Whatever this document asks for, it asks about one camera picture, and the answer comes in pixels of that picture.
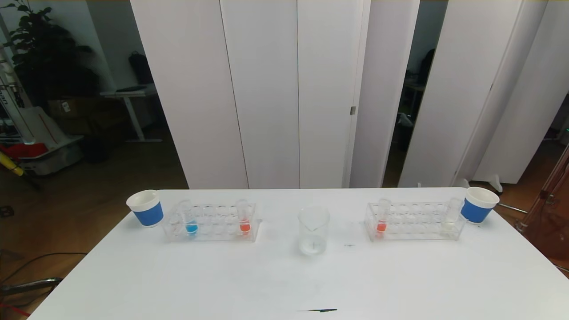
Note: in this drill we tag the graduated clear plastic test tube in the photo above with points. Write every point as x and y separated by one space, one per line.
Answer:
381 227

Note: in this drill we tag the test tube with red liquid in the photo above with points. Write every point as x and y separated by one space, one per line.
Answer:
244 228

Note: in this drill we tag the clear glass beaker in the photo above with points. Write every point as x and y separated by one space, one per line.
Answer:
313 244

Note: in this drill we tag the clear plastic test tube rack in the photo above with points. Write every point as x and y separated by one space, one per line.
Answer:
413 222
213 223

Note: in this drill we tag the test tube with blue liquid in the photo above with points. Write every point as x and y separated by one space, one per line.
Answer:
191 228

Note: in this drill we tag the test tube with pale liquid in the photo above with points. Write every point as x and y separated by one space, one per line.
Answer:
449 226

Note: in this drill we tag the blue white paper cup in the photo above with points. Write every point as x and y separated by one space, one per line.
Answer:
475 211
146 215

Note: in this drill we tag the white office desk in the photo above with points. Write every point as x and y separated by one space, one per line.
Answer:
129 93

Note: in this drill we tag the black backpack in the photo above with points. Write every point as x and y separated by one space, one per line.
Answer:
140 66

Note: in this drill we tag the brown cardboard box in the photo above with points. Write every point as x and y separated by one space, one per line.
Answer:
80 109

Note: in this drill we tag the white machine housing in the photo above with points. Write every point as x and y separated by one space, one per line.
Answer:
49 155

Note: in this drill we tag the dark green potted plant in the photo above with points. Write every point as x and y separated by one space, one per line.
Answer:
44 58

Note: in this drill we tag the metal light stand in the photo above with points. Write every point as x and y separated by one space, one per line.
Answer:
544 194

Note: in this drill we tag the grey metal floor leg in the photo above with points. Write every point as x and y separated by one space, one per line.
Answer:
35 284

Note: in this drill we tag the white printed column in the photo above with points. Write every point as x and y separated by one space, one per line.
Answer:
11 89

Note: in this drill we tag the small black floor box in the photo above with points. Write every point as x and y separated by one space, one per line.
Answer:
6 211

